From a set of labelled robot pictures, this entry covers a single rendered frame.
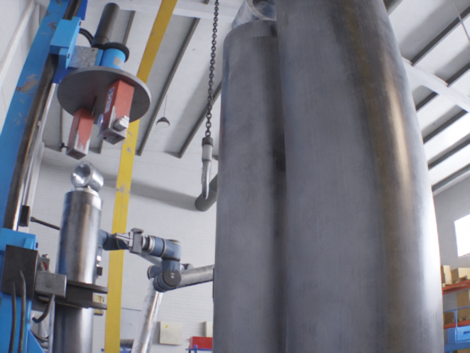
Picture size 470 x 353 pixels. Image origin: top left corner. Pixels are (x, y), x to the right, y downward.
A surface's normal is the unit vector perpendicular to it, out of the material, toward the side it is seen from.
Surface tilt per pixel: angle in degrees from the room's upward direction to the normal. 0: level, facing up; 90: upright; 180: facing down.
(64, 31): 90
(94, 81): 180
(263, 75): 90
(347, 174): 90
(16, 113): 90
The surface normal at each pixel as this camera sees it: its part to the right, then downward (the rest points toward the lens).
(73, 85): -0.03, 0.92
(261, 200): -0.19, -0.40
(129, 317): 0.34, -0.36
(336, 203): -0.56, -0.34
